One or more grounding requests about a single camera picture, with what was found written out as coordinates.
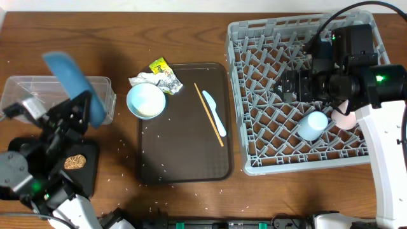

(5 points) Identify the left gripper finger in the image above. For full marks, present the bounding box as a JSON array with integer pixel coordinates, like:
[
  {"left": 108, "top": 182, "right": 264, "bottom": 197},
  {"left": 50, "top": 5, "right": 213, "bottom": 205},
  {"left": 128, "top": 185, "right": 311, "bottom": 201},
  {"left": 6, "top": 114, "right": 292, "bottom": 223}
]
[
  {"left": 68, "top": 91, "right": 92, "bottom": 134},
  {"left": 47, "top": 99, "right": 76, "bottom": 127}
]

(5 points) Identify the dark blue plate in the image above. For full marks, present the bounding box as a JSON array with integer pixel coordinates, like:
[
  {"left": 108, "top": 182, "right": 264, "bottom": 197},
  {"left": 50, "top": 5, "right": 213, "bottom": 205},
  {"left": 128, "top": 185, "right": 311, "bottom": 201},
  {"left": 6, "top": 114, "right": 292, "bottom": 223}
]
[{"left": 42, "top": 52, "right": 106, "bottom": 128}]

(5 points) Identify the brown food scrap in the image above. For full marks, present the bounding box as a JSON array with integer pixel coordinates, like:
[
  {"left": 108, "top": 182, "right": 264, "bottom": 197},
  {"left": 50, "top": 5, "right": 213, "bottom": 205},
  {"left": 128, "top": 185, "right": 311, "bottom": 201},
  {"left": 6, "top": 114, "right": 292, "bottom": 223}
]
[{"left": 64, "top": 155, "right": 86, "bottom": 170}]

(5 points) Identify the light blue plastic cup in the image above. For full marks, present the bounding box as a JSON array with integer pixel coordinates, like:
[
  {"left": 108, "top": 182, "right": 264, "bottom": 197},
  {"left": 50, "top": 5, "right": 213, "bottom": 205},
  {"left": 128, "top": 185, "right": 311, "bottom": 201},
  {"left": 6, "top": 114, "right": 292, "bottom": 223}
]
[{"left": 298, "top": 111, "right": 328, "bottom": 141}]

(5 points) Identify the pink plastic cup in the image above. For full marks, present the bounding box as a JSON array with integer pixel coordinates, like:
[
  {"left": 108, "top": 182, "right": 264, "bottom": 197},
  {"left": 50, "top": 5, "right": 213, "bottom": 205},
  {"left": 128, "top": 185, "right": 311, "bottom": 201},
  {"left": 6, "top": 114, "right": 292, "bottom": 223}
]
[{"left": 331, "top": 100, "right": 357, "bottom": 130}]

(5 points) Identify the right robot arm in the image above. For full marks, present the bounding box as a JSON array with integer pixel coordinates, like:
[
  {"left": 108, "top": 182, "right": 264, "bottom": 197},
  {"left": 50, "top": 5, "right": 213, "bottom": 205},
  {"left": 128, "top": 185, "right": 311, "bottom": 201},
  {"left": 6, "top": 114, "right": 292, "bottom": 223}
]
[{"left": 273, "top": 24, "right": 406, "bottom": 228}]

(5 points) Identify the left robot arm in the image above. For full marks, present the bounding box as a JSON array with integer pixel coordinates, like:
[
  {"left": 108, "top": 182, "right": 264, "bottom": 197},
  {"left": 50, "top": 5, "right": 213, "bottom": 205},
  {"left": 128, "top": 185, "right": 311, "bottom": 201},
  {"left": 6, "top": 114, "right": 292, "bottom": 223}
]
[{"left": 1, "top": 91, "right": 133, "bottom": 229}]

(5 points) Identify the grey plastic dishwasher rack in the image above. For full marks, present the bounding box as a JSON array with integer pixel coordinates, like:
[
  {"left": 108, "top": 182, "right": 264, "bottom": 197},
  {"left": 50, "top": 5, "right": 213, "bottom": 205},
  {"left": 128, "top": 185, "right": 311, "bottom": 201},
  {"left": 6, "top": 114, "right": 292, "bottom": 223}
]
[{"left": 225, "top": 11, "right": 389, "bottom": 176}]

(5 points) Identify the clear plastic bin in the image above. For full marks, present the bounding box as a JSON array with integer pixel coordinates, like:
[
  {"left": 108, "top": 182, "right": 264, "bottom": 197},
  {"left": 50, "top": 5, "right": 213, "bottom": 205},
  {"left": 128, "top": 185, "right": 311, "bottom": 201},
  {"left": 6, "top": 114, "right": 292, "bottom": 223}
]
[{"left": 1, "top": 76, "right": 116, "bottom": 125}]

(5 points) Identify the light blue plastic knife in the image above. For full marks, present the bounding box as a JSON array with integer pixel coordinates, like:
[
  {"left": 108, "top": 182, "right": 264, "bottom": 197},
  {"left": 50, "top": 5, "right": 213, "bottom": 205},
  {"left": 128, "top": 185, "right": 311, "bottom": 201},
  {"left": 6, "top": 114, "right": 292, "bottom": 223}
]
[{"left": 202, "top": 90, "right": 226, "bottom": 137}]

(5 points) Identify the light blue rice bowl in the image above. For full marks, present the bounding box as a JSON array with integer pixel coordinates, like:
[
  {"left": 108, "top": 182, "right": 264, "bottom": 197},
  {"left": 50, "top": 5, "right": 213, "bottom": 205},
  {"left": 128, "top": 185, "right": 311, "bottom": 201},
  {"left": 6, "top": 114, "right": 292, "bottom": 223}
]
[{"left": 126, "top": 83, "right": 166, "bottom": 120}]

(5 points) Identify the wooden chopstick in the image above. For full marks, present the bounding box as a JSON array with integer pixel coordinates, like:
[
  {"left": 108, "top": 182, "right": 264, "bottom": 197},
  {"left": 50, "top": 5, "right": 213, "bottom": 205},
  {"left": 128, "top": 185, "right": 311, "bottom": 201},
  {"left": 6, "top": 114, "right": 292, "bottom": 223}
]
[{"left": 193, "top": 82, "right": 224, "bottom": 147}]

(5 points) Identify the crumpled white paper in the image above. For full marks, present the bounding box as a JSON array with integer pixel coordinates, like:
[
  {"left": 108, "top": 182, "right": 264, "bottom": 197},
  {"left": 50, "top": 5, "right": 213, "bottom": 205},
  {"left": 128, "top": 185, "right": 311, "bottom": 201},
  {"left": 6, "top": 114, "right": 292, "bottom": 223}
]
[{"left": 128, "top": 73, "right": 166, "bottom": 87}]

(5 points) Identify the crumpled foil wrapper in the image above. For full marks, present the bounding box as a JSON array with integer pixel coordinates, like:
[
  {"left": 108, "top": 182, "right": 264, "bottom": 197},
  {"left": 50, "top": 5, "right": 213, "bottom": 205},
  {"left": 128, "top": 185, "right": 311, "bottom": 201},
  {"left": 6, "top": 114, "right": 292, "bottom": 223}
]
[{"left": 156, "top": 73, "right": 183, "bottom": 95}]

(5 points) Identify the yellow green snack wrapper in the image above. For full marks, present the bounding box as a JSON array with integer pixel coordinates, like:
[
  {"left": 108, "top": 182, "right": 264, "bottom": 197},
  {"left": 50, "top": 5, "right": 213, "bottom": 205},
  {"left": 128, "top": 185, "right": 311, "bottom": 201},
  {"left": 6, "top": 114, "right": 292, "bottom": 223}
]
[{"left": 149, "top": 57, "right": 173, "bottom": 74}]

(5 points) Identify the brown serving tray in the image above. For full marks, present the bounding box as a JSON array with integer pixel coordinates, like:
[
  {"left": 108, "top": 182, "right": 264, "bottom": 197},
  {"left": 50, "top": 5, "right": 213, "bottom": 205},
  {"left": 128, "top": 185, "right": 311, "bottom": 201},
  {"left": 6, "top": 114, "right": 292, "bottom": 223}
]
[{"left": 136, "top": 62, "right": 234, "bottom": 185}]

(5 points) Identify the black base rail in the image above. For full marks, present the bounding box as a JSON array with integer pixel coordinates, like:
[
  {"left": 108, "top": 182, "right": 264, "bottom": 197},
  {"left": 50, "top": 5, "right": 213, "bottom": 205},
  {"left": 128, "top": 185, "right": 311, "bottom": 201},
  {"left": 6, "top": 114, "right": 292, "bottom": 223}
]
[{"left": 99, "top": 208, "right": 313, "bottom": 229}]

